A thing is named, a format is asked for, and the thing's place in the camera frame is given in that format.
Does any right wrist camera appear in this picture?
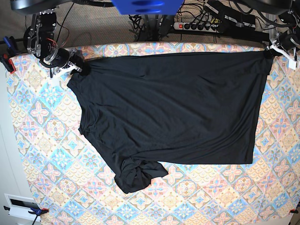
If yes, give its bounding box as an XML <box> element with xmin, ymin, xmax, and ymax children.
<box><xmin>49</xmin><ymin>77</ymin><xmax>60</xmax><ymax>87</ymax></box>

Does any black t-shirt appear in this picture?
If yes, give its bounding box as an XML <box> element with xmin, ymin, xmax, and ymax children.
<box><xmin>67</xmin><ymin>51</ymin><xmax>273</xmax><ymax>194</ymax></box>

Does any orange clamp lower right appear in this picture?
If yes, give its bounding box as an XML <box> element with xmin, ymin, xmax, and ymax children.
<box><xmin>290</xmin><ymin>209</ymin><xmax>299</xmax><ymax>214</ymax></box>

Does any white floor vent box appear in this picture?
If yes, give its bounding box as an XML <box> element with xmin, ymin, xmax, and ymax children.
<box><xmin>4</xmin><ymin>193</ymin><xmax>38</xmax><ymax>222</ymax></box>

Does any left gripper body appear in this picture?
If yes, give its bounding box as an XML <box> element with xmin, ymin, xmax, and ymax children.
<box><xmin>264</xmin><ymin>32</ymin><xmax>293</xmax><ymax>60</ymax></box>

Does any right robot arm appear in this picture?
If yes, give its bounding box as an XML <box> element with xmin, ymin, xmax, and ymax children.
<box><xmin>10</xmin><ymin>0</ymin><xmax>90</xmax><ymax>78</ymax></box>

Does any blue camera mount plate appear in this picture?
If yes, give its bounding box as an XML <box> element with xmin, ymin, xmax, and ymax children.
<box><xmin>112</xmin><ymin>0</ymin><xmax>184</xmax><ymax>15</ymax></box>

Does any blue orange clamp lower left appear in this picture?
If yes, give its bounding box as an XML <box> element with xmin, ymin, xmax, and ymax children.
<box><xmin>3</xmin><ymin>206</ymin><xmax>49</xmax><ymax>225</ymax></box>

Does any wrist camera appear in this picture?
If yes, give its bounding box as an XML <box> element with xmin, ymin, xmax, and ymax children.
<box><xmin>49</xmin><ymin>77</ymin><xmax>60</xmax><ymax>87</ymax></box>
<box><xmin>288</xmin><ymin>60</ymin><xmax>300</xmax><ymax>70</ymax></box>

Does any blue orange clamp upper left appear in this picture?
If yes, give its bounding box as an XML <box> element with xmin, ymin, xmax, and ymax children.
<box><xmin>0</xmin><ymin>36</ymin><xmax>18</xmax><ymax>74</ymax></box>

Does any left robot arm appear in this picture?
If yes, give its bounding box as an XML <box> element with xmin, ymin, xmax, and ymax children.
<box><xmin>233</xmin><ymin>0</ymin><xmax>300</xmax><ymax>62</ymax></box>

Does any blue orange clamp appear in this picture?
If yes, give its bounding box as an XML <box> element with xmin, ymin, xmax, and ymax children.
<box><xmin>3</xmin><ymin>206</ymin><xmax>49</xmax><ymax>225</ymax></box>
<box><xmin>0</xmin><ymin>36</ymin><xmax>18</xmax><ymax>74</ymax></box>

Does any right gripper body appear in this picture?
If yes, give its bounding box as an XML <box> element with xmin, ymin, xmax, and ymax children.
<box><xmin>49</xmin><ymin>48</ymin><xmax>90</xmax><ymax>77</ymax></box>

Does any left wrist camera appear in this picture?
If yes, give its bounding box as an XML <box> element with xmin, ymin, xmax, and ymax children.
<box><xmin>288</xmin><ymin>60</ymin><xmax>300</xmax><ymax>70</ymax></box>

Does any white power strip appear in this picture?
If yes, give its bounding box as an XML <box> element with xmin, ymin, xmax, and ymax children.
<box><xmin>173</xmin><ymin>22</ymin><xmax>218</xmax><ymax>33</ymax></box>

